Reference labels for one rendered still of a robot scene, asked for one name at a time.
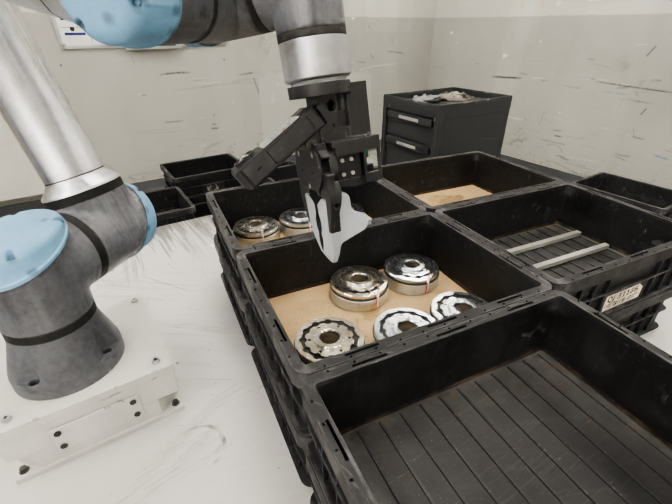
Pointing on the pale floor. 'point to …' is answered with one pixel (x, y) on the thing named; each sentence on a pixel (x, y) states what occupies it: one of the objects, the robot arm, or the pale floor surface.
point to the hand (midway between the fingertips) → (327, 253)
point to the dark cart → (442, 125)
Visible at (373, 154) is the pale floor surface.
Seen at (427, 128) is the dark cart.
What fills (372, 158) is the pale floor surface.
